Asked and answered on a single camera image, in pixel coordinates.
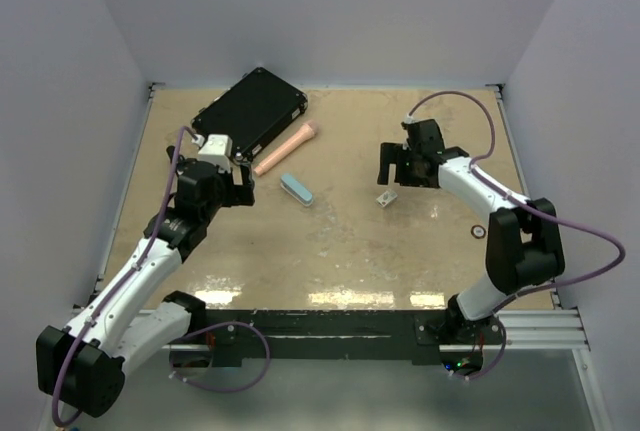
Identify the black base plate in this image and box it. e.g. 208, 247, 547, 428
149, 308, 506, 368

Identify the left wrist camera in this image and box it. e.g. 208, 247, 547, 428
198, 134, 232, 173

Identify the black hard case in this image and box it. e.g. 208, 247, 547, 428
191, 67, 308, 161

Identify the staple box sleeve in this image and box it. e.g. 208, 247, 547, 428
376, 189, 398, 208

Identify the blue white stapler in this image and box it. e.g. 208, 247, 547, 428
280, 173, 314, 207

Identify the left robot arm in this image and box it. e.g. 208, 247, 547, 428
36, 159, 255, 418

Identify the aluminium rail frame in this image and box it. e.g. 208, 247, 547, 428
64, 82, 616, 431

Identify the pink cylindrical tube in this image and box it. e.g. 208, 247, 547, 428
254, 121, 319, 176

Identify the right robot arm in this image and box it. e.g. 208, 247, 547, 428
377, 119, 565, 344

